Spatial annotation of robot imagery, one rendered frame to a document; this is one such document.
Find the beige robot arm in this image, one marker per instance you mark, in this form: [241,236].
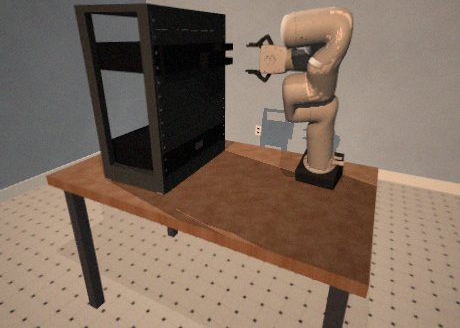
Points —
[326,34]

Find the black open-frame rack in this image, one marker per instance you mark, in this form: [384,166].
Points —
[186,110]

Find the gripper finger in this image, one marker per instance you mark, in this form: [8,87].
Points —
[256,72]
[259,43]

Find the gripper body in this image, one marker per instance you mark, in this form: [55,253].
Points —
[271,60]

